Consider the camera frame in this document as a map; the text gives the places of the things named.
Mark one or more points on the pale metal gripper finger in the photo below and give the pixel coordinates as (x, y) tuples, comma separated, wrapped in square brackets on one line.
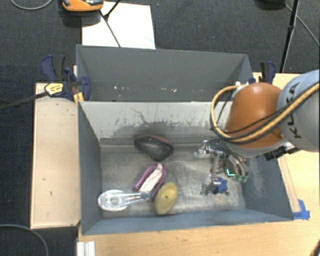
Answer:
[(202, 152), (208, 185)]

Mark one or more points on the small blue toy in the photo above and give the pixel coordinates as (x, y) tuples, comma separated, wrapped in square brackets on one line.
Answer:
[(221, 186)]

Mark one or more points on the yellow round sponge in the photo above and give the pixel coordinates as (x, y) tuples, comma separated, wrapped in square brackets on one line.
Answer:
[(165, 198)]

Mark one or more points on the dark grey rounded object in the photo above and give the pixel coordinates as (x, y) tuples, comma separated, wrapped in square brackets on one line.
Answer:
[(155, 148)]

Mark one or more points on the grey metal bin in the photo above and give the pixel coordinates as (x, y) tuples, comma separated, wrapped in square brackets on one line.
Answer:
[(155, 75)]

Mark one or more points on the pale wood board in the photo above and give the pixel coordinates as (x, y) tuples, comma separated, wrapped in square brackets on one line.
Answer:
[(55, 155)]

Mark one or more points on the black cylinder on white bracket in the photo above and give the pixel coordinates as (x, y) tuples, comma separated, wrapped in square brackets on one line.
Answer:
[(276, 152)]

